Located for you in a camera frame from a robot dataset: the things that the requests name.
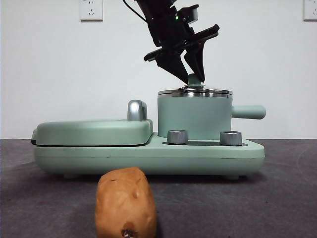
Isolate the glass pot lid green knob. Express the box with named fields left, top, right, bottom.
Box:
left=158, top=73, right=232, bottom=96

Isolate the brown potato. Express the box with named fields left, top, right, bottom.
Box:
left=95, top=166, right=158, bottom=238

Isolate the mint green steamer pot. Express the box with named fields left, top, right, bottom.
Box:
left=157, top=91, right=267, bottom=140

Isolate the mint green griddle lid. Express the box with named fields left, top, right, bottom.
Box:
left=31, top=119, right=154, bottom=147

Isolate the silver control knob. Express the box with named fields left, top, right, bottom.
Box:
left=219, top=130, right=243, bottom=146
left=167, top=129, right=189, bottom=145

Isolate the mint green breakfast machine base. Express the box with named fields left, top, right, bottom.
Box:
left=33, top=131, right=265, bottom=180

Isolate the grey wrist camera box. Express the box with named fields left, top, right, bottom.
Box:
left=178, top=5, right=200, bottom=25

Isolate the thin black cable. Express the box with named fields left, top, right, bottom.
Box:
left=122, top=0, right=148, bottom=23

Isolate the silver griddle lid handle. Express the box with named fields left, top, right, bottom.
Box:
left=127, top=100, right=149, bottom=122

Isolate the white wall socket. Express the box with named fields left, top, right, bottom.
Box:
left=303, top=0, right=317, bottom=21
left=79, top=0, right=104, bottom=22

